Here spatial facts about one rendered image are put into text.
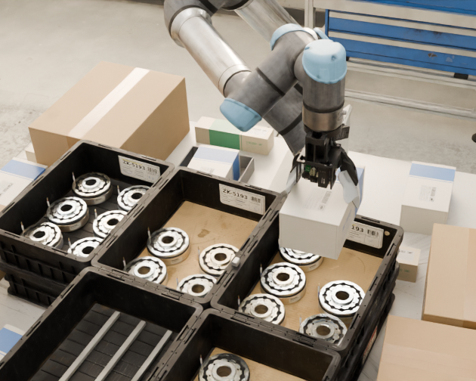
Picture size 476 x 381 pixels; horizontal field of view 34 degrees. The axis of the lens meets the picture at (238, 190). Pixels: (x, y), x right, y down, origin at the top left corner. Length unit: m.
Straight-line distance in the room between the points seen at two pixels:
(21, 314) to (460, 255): 1.06
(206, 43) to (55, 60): 2.97
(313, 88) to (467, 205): 0.98
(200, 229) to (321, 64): 0.73
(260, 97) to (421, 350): 0.61
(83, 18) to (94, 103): 2.64
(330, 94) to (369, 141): 2.31
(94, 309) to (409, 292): 0.77
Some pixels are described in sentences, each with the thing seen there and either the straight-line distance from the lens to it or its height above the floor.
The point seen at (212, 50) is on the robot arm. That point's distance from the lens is 1.59.
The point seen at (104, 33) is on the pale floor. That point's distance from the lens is 4.76.
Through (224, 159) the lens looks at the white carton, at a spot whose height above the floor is 0.79.
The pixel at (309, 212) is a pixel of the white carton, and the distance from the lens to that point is 1.53.
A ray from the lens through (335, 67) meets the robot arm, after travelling 1.37.
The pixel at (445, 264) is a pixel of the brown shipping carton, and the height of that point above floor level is 0.86.
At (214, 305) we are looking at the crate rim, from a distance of 1.64.
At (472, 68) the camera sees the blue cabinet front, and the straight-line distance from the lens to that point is 3.62.
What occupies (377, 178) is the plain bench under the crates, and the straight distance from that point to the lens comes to 2.33.
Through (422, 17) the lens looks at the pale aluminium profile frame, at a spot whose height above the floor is 0.58.
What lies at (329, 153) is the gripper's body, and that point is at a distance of 1.49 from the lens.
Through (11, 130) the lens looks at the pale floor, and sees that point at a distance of 4.01.
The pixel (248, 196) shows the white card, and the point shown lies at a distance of 1.93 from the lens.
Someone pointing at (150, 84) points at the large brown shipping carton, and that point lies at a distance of 2.41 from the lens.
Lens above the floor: 2.12
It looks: 39 degrees down
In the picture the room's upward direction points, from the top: 3 degrees counter-clockwise
